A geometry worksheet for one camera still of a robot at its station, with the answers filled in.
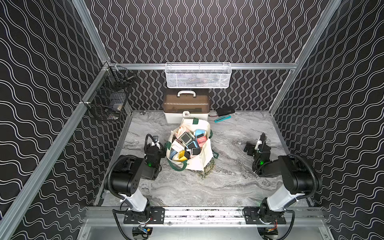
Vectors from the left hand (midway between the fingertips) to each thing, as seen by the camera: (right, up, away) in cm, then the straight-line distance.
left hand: (156, 142), depth 94 cm
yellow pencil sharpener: (+17, -6, -17) cm, 25 cm away
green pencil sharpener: (+19, +3, -10) cm, 22 cm away
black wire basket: (-29, +27, -2) cm, 39 cm away
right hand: (+63, -1, +2) cm, 63 cm away
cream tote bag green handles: (+21, -1, -9) cm, 23 cm away
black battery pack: (+49, +22, +25) cm, 59 cm away
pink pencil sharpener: (+28, +2, -11) cm, 30 cm away
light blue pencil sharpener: (+26, +6, -4) cm, 27 cm away
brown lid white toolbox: (+14, +27, +22) cm, 38 cm away
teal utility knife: (+45, +16, +22) cm, 53 cm away
